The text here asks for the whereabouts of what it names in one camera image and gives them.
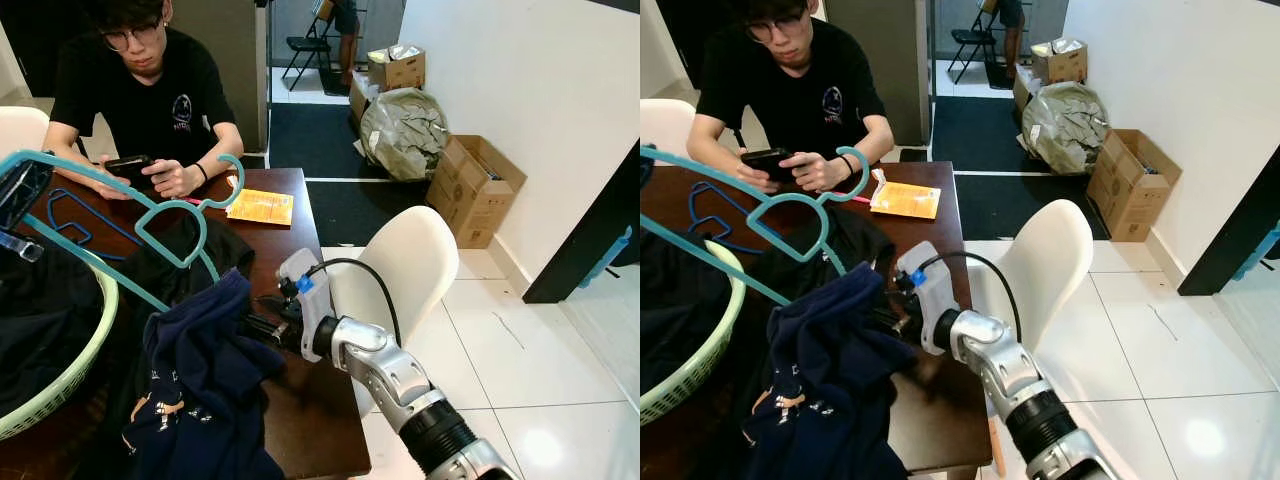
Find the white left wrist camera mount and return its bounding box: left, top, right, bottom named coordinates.
left=0, top=160, right=54, bottom=263

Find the white plastic chair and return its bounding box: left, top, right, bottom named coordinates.
left=0, top=105, right=51, bottom=161
left=965, top=198, right=1096, bottom=351
left=640, top=98, right=701, bottom=166
left=325, top=205, right=461, bottom=346

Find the small cardboard box with foil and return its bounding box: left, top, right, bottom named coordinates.
left=1030, top=38, right=1089, bottom=86
left=367, top=43, right=427, bottom=93

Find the dark brown wooden table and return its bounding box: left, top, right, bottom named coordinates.
left=0, top=165, right=373, bottom=480
left=640, top=160, right=966, bottom=480

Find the dark blue floor mat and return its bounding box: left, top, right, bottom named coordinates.
left=930, top=95, right=1111, bottom=241
left=268, top=103, right=446, bottom=248

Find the grey green wrapped sack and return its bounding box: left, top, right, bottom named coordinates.
left=358, top=87, right=449, bottom=183
left=1020, top=80, right=1111, bottom=176

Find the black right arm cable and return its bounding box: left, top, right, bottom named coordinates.
left=305, top=258, right=403, bottom=346
left=920, top=250, right=1023, bottom=341

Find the teal plastic hanger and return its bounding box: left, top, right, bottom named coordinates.
left=640, top=145, right=871, bottom=306
left=0, top=150, right=246, bottom=313

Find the orange paper packet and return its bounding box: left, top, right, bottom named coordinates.
left=225, top=175, right=296, bottom=227
left=868, top=168, right=943, bottom=221

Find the black folding chair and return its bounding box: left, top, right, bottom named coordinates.
left=282, top=10, right=336, bottom=93
left=948, top=5, right=1001, bottom=86

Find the blue plastic hanger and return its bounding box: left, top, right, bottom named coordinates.
left=45, top=188, right=146, bottom=248
left=688, top=182, right=776, bottom=256

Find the black door frame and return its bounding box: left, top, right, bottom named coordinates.
left=1178, top=145, right=1280, bottom=297
left=522, top=145, right=641, bottom=304

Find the large open cardboard box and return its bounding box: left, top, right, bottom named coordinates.
left=1085, top=128, right=1183, bottom=243
left=425, top=135, right=528, bottom=249

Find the person in black t-shirt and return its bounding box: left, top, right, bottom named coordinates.
left=42, top=0, right=246, bottom=201
left=685, top=0, right=896, bottom=196

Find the black garment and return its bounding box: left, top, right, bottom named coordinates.
left=100, top=215, right=256, bottom=311
left=770, top=205, right=896, bottom=301

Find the black smartphone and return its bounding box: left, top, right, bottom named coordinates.
left=103, top=155, right=156, bottom=186
left=740, top=148, right=796, bottom=183

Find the light green plastic basket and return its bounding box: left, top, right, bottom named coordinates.
left=0, top=240, right=121, bottom=441
left=640, top=240, right=749, bottom=426

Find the navy printed t-shirt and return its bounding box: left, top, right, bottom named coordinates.
left=122, top=268, right=286, bottom=480
left=740, top=262, right=906, bottom=480

